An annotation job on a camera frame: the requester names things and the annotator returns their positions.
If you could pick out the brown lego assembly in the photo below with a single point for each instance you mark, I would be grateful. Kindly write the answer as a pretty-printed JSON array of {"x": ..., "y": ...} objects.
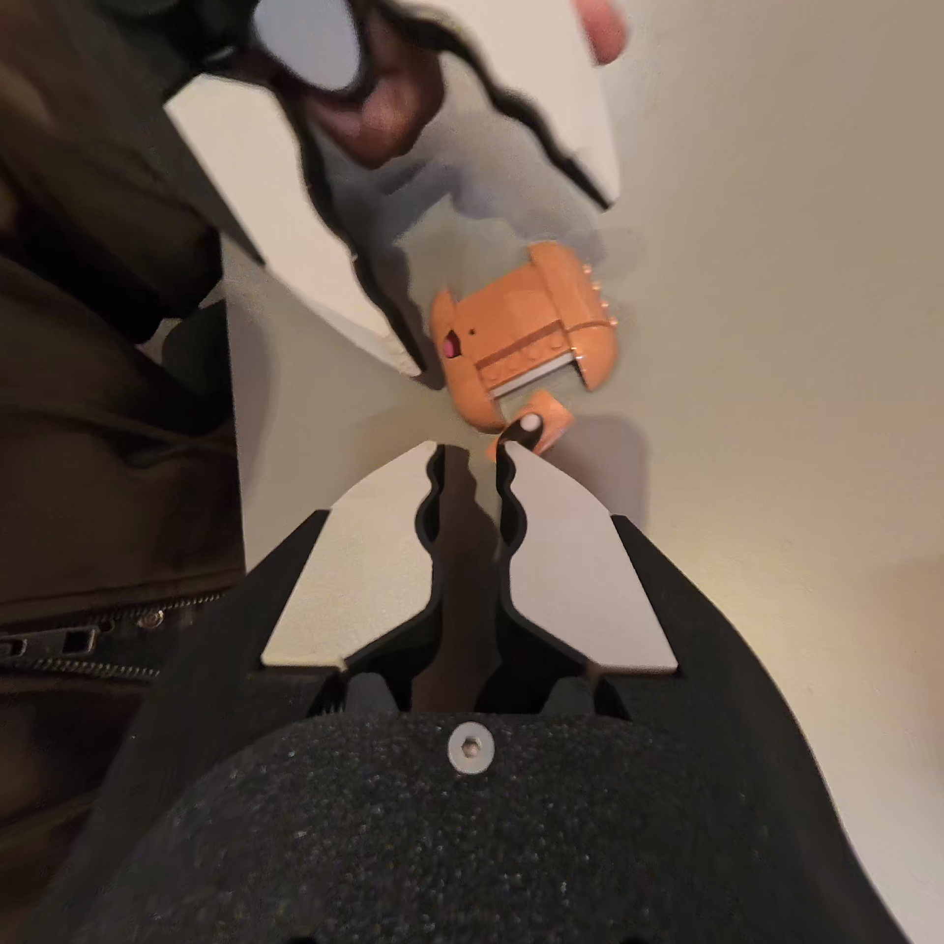
[{"x": 524, "y": 332}]

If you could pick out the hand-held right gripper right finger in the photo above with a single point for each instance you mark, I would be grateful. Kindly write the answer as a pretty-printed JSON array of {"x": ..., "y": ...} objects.
[{"x": 583, "y": 575}]

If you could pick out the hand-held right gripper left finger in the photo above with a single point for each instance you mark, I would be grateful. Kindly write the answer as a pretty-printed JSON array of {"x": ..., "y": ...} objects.
[{"x": 362, "y": 575}]

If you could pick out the small orange lego brick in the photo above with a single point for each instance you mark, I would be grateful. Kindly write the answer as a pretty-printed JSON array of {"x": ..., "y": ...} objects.
[{"x": 528, "y": 428}]

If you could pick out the brown hooded jacket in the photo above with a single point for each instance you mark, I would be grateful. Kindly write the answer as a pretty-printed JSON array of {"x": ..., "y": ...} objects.
[{"x": 89, "y": 369}]

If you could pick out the person's left hand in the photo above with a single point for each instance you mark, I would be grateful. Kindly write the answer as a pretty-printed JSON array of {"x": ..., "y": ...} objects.
[{"x": 384, "y": 111}]

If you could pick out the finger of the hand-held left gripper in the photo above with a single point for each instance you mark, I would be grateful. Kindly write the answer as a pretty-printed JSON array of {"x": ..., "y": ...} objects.
[
  {"x": 546, "y": 74},
  {"x": 258, "y": 177}
]

